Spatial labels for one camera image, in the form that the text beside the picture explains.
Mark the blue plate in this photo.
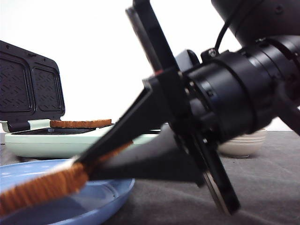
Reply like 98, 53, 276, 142
0, 159, 135, 225

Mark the bread slice with brown crust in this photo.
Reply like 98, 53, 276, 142
50, 119, 112, 128

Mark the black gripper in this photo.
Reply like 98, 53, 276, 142
76, 0, 240, 215

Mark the mint green breakfast maker base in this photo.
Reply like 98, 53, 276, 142
0, 119, 165, 159

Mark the mint green hinged lid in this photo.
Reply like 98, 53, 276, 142
0, 41, 65, 133

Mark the beige ribbed bowl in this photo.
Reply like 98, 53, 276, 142
218, 129, 267, 158

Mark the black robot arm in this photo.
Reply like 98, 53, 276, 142
78, 0, 300, 214

